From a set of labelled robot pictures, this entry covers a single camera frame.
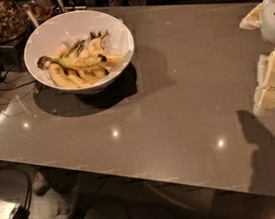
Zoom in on small snack container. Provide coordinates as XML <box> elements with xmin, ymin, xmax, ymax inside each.
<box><xmin>28</xmin><ymin>0</ymin><xmax>55</xmax><ymax>23</ymax></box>

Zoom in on black floor cable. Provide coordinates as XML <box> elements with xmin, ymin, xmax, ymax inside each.
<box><xmin>0</xmin><ymin>150</ymin><xmax>133</xmax><ymax>219</ymax></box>

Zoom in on banana with dark stem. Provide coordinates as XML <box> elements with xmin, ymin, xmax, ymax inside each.
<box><xmin>37</xmin><ymin>54</ymin><xmax>107</xmax><ymax>70</ymax></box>

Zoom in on white spoon handle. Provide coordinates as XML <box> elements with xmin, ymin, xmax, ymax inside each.
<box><xmin>22</xmin><ymin>4</ymin><xmax>39</xmax><ymax>28</ymax></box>

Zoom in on black cable on table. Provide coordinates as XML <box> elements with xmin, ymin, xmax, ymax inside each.
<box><xmin>0</xmin><ymin>58</ymin><xmax>47</xmax><ymax>107</ymax></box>

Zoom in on white bowl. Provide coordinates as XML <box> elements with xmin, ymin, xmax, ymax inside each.
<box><xmin>23</xmin><ymin>10</ymin><xmax>123</xmax><ymax>95</ymax></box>

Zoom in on left lower banana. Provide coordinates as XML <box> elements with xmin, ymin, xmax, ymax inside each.
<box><xmin>48</xmin><ymin>63</ymin><xmax>78</xmax><ymax>89</ymax></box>

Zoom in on right white shoe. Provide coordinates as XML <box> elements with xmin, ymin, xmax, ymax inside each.
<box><xmin>55</xmin><ymin>185</ymin><xmax>80</xmax><ymax>219</ymax></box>

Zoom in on right rear banana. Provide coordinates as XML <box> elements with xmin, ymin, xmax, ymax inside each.
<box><xmin>87</xmin><ymin>31</ymin><xmax>124</xmax><ymax>66</ymax></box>

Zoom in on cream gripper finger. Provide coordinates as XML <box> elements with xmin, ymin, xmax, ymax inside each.
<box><xmin>252</xmin><ymin>49</ymin><xmax>275</xmax><ymax>117</ymax></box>
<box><xmin>239</xmin><ymin>4</ymin><xmax>262</xmax><ymax>30</ymax></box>

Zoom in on left white shoe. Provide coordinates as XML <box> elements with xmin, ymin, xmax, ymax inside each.
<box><xmin>32</xmin><ymin>172</ymin><xmax>51</xmax><ymax>196</ymax></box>

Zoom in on white shoe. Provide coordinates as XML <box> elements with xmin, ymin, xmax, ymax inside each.
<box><xmin>55</xmin><ymin>185</ymin><xmax>80</xmax><ymax>219</ymax></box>
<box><xmin>32</xmin><ymin>172</ymin><xmax>51</xmax><ymax>196</ymax></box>

